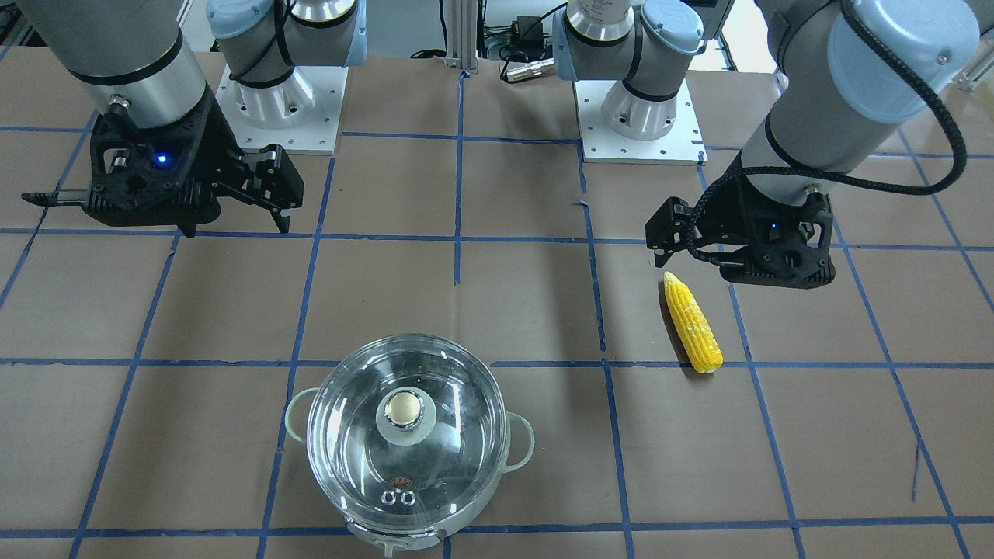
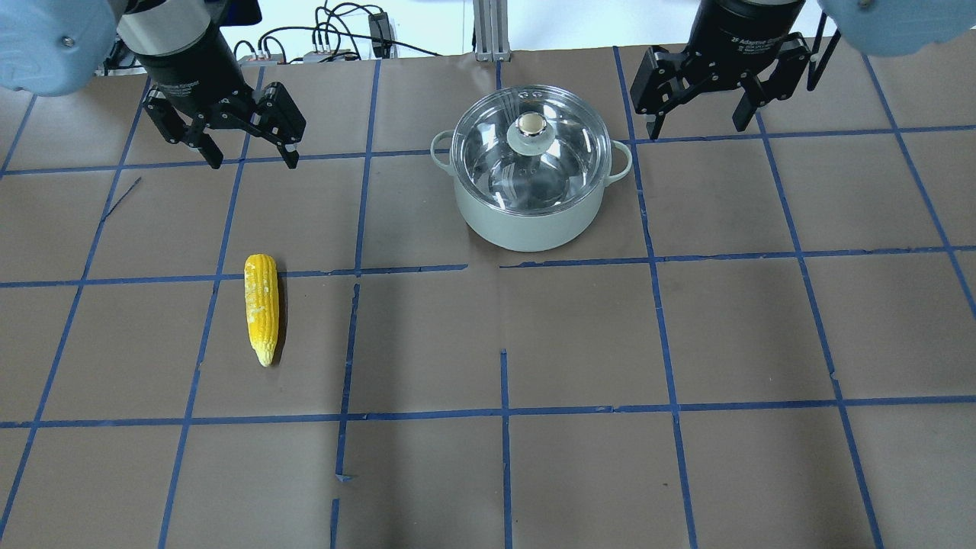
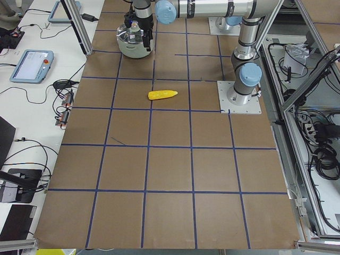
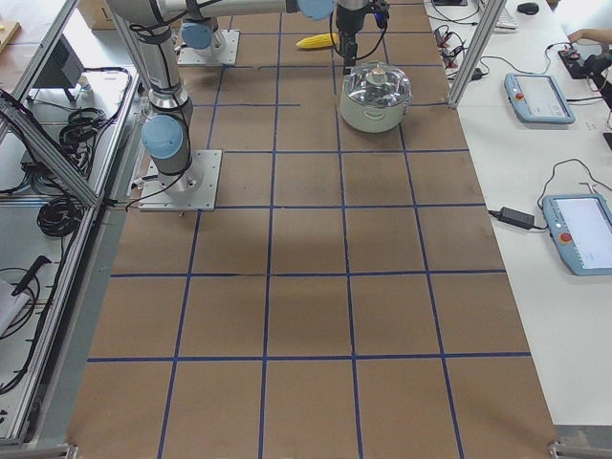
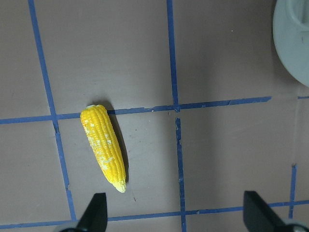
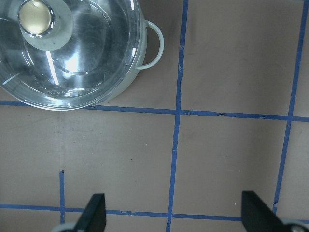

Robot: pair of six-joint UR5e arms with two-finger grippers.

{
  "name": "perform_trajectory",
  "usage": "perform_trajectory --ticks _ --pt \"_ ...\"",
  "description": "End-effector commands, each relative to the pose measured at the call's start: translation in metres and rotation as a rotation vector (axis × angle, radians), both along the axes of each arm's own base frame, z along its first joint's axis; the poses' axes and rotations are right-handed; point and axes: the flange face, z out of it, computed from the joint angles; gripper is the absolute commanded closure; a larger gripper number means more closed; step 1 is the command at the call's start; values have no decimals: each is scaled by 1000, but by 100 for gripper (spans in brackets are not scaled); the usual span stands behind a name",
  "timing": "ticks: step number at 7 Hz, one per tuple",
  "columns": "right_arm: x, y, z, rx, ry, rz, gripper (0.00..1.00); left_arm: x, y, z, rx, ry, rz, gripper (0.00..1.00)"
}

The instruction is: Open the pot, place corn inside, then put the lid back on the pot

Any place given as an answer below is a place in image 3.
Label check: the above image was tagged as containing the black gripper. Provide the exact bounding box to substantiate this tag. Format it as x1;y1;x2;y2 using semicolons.
124;6;154;52

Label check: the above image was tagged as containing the glass pot lid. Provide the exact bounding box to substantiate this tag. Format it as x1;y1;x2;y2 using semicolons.
116;21;143;45

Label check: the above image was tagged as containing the yellow corn cob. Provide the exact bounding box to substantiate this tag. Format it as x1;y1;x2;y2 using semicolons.
148;90;178;100

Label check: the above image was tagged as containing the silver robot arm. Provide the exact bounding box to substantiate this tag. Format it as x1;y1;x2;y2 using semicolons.
124;1;262;106

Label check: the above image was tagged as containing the pale green steel pot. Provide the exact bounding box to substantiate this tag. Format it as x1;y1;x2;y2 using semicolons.
118;40;154;58

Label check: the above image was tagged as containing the black power adapter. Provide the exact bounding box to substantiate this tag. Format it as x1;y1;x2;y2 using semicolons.
81;13;98;22

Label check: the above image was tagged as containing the far teach pendant tablet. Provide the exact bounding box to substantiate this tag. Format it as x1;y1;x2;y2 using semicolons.
48;1;70;24

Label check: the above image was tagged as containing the teach pendant tablet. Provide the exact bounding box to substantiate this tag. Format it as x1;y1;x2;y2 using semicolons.
48;1;70;24
10;49;54;84

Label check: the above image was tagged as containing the orange usb adapter far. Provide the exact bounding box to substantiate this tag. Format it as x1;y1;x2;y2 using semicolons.
62;92;74;107

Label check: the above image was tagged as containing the orange usb adapter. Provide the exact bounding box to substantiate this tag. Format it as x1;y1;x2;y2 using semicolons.
62;92;74;107
55;111;70;127

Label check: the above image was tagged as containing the near teach pendant tablet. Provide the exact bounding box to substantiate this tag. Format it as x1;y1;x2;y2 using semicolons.
10;49;54;84

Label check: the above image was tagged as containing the orange usb adapter near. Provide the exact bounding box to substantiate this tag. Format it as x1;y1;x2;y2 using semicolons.
55;111;70;127

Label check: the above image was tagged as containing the brown paper table mat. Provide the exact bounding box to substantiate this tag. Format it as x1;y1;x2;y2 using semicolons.
35;1;299;249

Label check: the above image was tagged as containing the white crumpled bag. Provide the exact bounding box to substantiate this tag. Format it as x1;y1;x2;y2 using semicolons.
283;43;309;75

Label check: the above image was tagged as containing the black laptop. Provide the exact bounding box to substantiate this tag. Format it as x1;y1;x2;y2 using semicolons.
0;117;16;169

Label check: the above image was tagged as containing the black device box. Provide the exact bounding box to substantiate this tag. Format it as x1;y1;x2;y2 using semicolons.
1;168;43;203

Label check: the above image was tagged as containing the aluminium frame post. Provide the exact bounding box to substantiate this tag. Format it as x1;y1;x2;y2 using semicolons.
61;0;93;56

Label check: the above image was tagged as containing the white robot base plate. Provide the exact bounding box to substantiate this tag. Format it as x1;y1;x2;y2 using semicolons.
217;81;262;114

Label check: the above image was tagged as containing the aluminium side frame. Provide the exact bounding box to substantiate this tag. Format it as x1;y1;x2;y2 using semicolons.
262;1;339;242

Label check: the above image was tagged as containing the black cable bundle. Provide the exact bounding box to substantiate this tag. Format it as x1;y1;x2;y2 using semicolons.
292;111;340;181

